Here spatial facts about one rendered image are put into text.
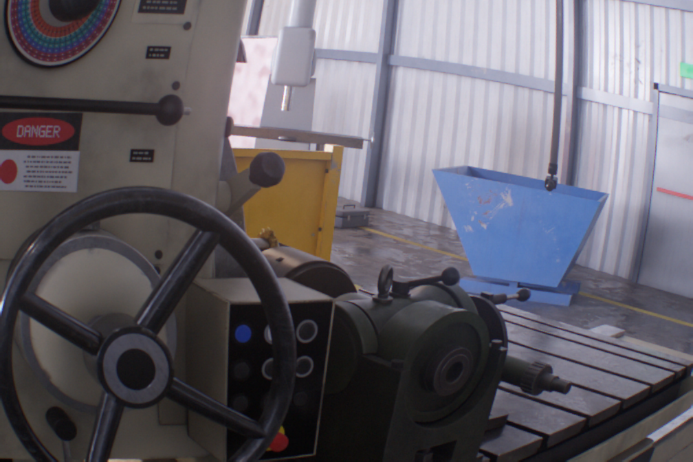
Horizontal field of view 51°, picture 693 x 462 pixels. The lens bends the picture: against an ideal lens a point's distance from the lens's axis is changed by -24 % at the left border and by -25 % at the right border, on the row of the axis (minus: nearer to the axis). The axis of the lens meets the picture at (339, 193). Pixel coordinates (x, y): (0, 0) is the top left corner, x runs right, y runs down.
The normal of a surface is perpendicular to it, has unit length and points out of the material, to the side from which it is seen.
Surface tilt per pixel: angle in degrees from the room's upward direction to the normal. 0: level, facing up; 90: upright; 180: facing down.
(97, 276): 60
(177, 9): 90
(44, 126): 90
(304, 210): 90
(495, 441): 0
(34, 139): 90
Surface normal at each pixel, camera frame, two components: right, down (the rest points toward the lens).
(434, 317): -0.22, -0.91
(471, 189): -0.40, 0.07
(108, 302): 0.62, 0.04
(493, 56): -0.79, -0.02
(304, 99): 0.03, 0.13
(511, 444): 0.12, -0.99
